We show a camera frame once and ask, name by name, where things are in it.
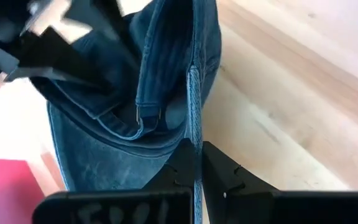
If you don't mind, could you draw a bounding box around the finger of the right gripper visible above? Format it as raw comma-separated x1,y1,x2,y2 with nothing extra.
4,26,111,91
63,0,126,42

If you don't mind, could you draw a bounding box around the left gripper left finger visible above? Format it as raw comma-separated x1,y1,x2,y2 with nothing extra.
32,138,197,224

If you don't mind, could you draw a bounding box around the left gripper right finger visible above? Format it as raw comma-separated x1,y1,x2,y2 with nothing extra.
201,141,358,224

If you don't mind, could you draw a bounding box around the blue denim cap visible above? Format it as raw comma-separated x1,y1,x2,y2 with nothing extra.
31,0,223,224

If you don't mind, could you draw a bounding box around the pink tray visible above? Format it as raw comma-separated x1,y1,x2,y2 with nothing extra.
0,157,47,224

